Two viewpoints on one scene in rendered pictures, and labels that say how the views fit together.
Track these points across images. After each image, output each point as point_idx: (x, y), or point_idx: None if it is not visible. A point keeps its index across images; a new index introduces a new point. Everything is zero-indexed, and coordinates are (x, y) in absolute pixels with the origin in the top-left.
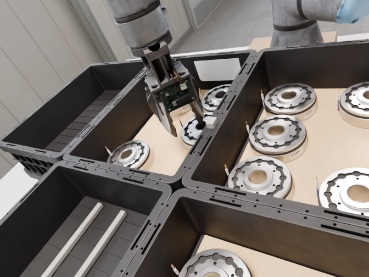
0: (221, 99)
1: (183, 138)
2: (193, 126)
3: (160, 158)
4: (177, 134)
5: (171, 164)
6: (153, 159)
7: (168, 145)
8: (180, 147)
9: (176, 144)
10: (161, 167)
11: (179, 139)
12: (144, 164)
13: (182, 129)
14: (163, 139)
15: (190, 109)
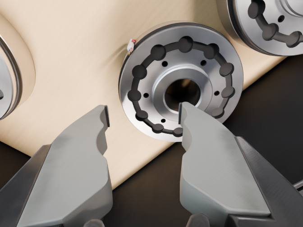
0: (301, 9)
1: (122, 106)
2: (159, 86)
3: (52, 79)
4: (108, 114)
5: (80, 111)
6: (34, 77)
7: (75, 46)
8: (109, 72)
9: (99, 55)
10: (58, 107)
11: (109, 42)
12: (12, 111)
13: (126, 65)
14: (61, 4)
15: (183, 135)
